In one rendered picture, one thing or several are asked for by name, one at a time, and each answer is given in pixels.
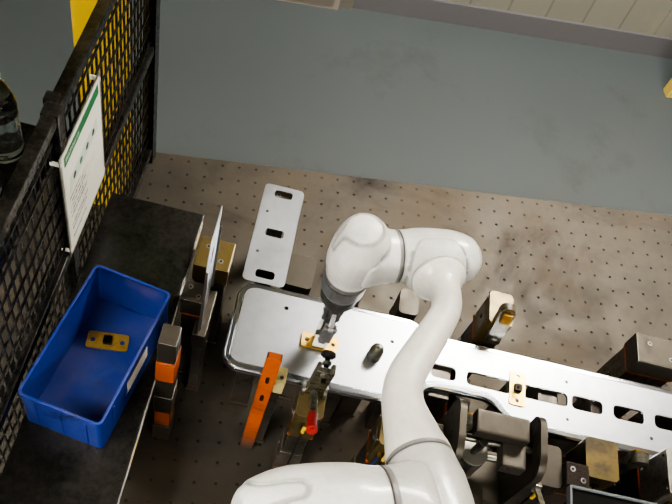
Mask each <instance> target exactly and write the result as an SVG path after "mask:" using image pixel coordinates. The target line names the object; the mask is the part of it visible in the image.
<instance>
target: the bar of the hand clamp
mask: <svg viewBox="0 0 672 504"><path fill-rule="evenodd" d="M321 356H322V357H323V358H324V359H325V360H323V363H322V362H321V361H319V362H318V364H317V365H316V367H315V369H314V371H313V373H312V375H311V376H310V378H309V380H308V382H307V386H306V390H305V394H308V393H309V392H310V390H313V391H318V392H319V393H318V397H321V396H322V395H323V393H324V392H325V390H326V389H327V387H328V385H329V384H330V382H331V381H332V379H333V378H334V376H335V373H336V367H337V365H334V364H333V365H332V367H331V369H330V368H329V367H330V366H331V364H332V362H330V360H333V359H335V358H336V353H335V352H334V351H332V350H324V351H322V353H321ZM322 365H324V367H322Z"/></svg>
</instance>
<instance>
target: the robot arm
mask: <svg viewBox="0 0 672 504"><path fill-rule="evenodd" d="M481 265H482V254H481V250H480V248H479V246H478V244H477V243H476V242H475V240H474V239H473V238H471V237H469V236H468V235H465V234H463V233H460V232H457V231H453V230H448V229H437V228H409V229H398V230H396V229H388V228H387V227H386V225H385V224H384V223H383V222H382V221H381V220H380V219H379V218H378V217H376V216H375V215H372V214H369V213H358V214H355V215H353V216H351V217H349V218H348V219H347V220H345V221H344V222H343V223H342V225H341V226H340V227H339V228H338V230H337V232H336V233H335V235H334V237H333V239H332V241H331V243H330V245H329V248H328V251H327V256H326V267H325V271H324V273H323V276H322V279H321V287H322V289H321V294H320V295H321V300H322V302H323V304H324V307H323V311H324V312H323V314H322V316H321V319H323V320H320V321H319V323H318V326H317V328H316V331H315V333H314V336H315V338H314V341H313V343H312V345H313V346H316V347H320V348H324V349H325V348H326V345H327V343H328V344H329V343H330V341H331V339H332V338H333V336H334V334H336V332H337V326H336V325H335V323H336V322H339V320H340V317H341V316H342V315H343V313H344V312H346V311H349V310H350V309H352V308H353V307H354V305H355V304H356V302H358V301H359V300H360V299H361V298H362V297H363V294H364V292H365V291H366V288H368V287H371V286H375V285H380V284H387V283H404V284H406V286H407V287H408V288H409V289H411V290H413V291H414V292H415V293H416V295H417V296H419V297H420V298H422V299H424V300H428V301H430V302H431V307H430V309H429V311H428V312H427V314H426V315H425V317H424V318H423V319H422V321H421V322H420V324H419V325H418V326H417V328H416V329H415V330H414V332H413V333H412V335H411V336H410V337H409V339H408V340H407V341H406V343H405V344H404V345H403V347H402V348H401V350H400V351H399V352H398V354H397V355H396V357H395V358H394V360H393V361H392V363H391V365H390V367H389V369H388V371H387V373H386V376H385V379H384V383H383V388H382V395H381V410H382V422H383V434H384V449H385V465H365V464H359V463H348V462H322V463H305V464H294V465H286V466H282V467H278V468H274V469H271V470H268V471H265V472H263V473H260V474H258V475H256V476H254V477H252V478H250V479H248V480H246V481H245V482H244V483H243V484H242V486H241V487H239V488H238V489H237V491H236V492H235V494H234V496H233V499H232V502H231V504H475V503H474V499H473V496H472V493H471V489H470V486H469V483H468V481H467V478H466V475H465V473H464V471H463V469H462V467H461V466H460V464H459V462H458V460H457V458H456V456H455V454H454V452H453V449H452V447H451V445H450V443H449V442H448V440H447V439H446V437H445V436H444V434H443V433H442V431H441V430H440V428H439V426H438V425H437V423H436V421H435V420H434V418H433V416H432V414H431V413H430V411H429V409H428V407H427V405H426V403H425V400H424V396H423V388H424V384H425V381H426V379H427V377H428V375H429V373H430V371H431V370H432V368H433V366H434V364H435V363H436V361H437V359H438V357H439V355H440V354H441V352H442V350H443V348H444V347H445V345H446V343H447V341H448V340H449V338H450V336H451V334H452V333H453V331H454V329H455V327H456V325H457V323H458V321H459V318H460V315H461V310H462V294H461V287H462V286H463V284H465V283H467V282H469V281H470V280H471V279H473V278H474V277H475V276H476V275H477V274H478V272H479V270H480V268H481Z"/></svg>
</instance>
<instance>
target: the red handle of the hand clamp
mask: <svg viewBox="0 0 672 504"><path fill-rule="evenodd" d="M318 393H319V392H318V391H313V390H310V401H309V412H308V414H307V425H306V432H307V433H308V434H310V435H314V434H316V433H317V431H318V413H317V410H318Z"/></svg>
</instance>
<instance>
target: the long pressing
mask: <svg viewBox="0 0 672 504"><path fill-rule="evenodd" d="M286 306H287V307H288V310H285V309H284V307H286ZM323 307H324V304H323V302H322V300H321V298H316V297H312V296H308V295H304V294H299V293H295V292H291V291H287V290H282V289H278V288H274V287H269V286H265V285H261V284H256V283H251V284H247V285H245V286H243V287H242V288H241V289H240V290H239V292H238V295H237V299H236V303H235V307H234V311H233V315H232V319H231V322H230V326H229V330H228V334H227V338H226V342H225V346H224V350H223V359H224V362H225V364H226V365H227V366H228V367H229V368H230V369H232V370H234V371H237V372H241V373H245V374H250V375H254V376H259V377H260V376H261V373H262V370H263V366H264V363H265V360H266V356H267V353H268V352H274V353H278V354H282V355H283V358H282V362H281V365H280V367H284V368H288V374H287V379H286V383H290V384H294V385H299V386H302V381H303V379H305V380H307V382H308V380H309V378H310V376H311V375H312V373H313V371H314V369H315V367H316V365H317V364H318V362H319V361H321V362H322V363H323V360H325V359H324V358H323V357H322V356H321V353H322V351H320V350H316V349H312V348H307V347H303V346H301V344H300V343H301V338H302V333H303V331H308V332H312V333H315V331H316V328H317V326H318V323H319V321H320V320H323V319H321V316H322V314H323V312H324V311H323ZM335 325H336V326H337V332H336V334H334V336H333V337H334V338H338V339H339V344H338V351H337V353H336V358H335V359H333V360H330V362H332V364H331V366H330V367H329V368H330V369H331V367H332V365H333V364H334V365H337V367H336V373H335V376H334V378H333V379H332V381H331V382H330V384H329V389H328V392H330V393H335V394H339V395H343V396H348V397H352V398H357V399H361V400H366V401H370V402H375V403H379V404H381V395H382V388H383V383H384V379H385V376H386V373H387V371H388V369H389V367H390V365H391V363H392V361H393V360H394V358H395V357H396V355H397V354H398V352H399V351H400V350H401V348H402V347H403V345H404V344H405V343H406V341H407V340H408V339H409V337H410V336H411V335H412V333H413V332H414V330H415V329H416V328H417V326H418V325H419V324H417V323H416V322H414V321H412V320H410V319H406V318H402V317H397V316H393V315H389V314H385V313H380V312H376V311H372V310H368V309H363V308H359V307H355V306H354V307H353V308H352V309H350V310H349V311H346V312H344V313H343V315H342V316H341V317H340V320H339V322H336V323H335ZM391 340H393V341H394V343H391V342H390V341H391ZM375 343H380V344H381V345H382V346H383V348H384V353H383V355H382V357H381V359H380V361H379V362H376V363H373V362H370V361H369V360H368V359H367V352H368V351H369V349H370V347H371V346H372V345H373V344H375ZM434 365H437V366H441V367H446V368H450V369H453V370H454V372H455V375H454V380H447V379H443V378H439V377H435V376H433V375H432V374H431V371H430V373H429V375H428V377H427V379H426V381H425V384H424V388H423V394H424V393H426V392H428V391H439V392H444V393H448V394H452V395H457V396H461V397H466V398H470V399H474V400H479V401H483V402H485V403H487V404H488V405H489V406H491V408H492V409H493V410H494V411H495V412H497V413H502V414H506V415H511V416H515V417H519V418H524V419H528V420H530V422H531V421H532V420H533V419H534V418H535V417H537V416H538V417H542V418H545V419H546V420H547V424H548V437H551V438H556V439H560V440H564V441H569V442H573V443H578V444H579V443H580V442H581V441H582V440H584V439H585V438H586V437H588V436H590V437H595V438H599V439H604V440H608V441H612V442H615V443H616V444H617V447H618V453H622V454H626V453H629V451H632V450H635V449H637V450H641V451H645V453H647V454H649V459H650V458H652V457H653V456H655V455H656V454H658V453H659V452H661V451H663V450H664V449H666V448H672V431H670V430H666V429H661V428H658V427H657V426H656V424H655V417H656V416H659V417H663V418H667V419H672V390H668V389H664V388H660V387H655V386H651V385H647V384H642V383H638V382H634V381H630V380H625V379H621V378H617V377H612V376H608V375H604V374H600V373H595V372H591V371H587V370H582V369H578V368H574V367H570V366H565V365H561V364H557V363H552V362H548V361H544V360H540V359H535V358H531V357H527V356H522V355H518V354H514V353H510V352H505V351H501V350H497V349H492V348H488V347H484V346H480V345H475V344H471V343H467V342H463V341H458V340H454V339H450V338H449V340H448V341H447V343H446V345H445V347H444V348H443V350H442V352H441V354H440V355H439V357H438V359H437V361H436V363H435V364H434ZM510 371H516V372H520V373H524V374H525V375H526V386H528V387H533V388H537V389H541V390H546V391H550V392H554V393H559V394H563V395H565V397H566V406H561V405H557V404H552V403H548V402H544V401H539V400H535V399H530V398H527V397H525V406H524V407H520V406H516V405H511V404H510V403H509V393H504V392H500V391H495V390H491V389H487V388H482V387H478V386H474V385H470V384H468V382H467V375H468V374H469V373H472V374H476V375H481V376H485V377H489V378H494V379H498V380H502V381H507V382H509V379H510ZM565 381H568V384H566V383H565ZM573 397H576V398H581V399H585V400H589V401H594V402H598V403H600V405H601V414H596V413H592V412H587V411H583V410H578V409H575V408H574V407H573V405H572V398H573ZM614 407H620V408H624V409H628V410H633V411H637V412H640V413H641V414H642V417H643V423H641V424H640V423H635V422H631V421H627V420H622V419H618V418H616V417H615V416H614ZM566 418H568V419H569V421H567V420H566ZM650 437H652V438H653V440H650Z"/></svg>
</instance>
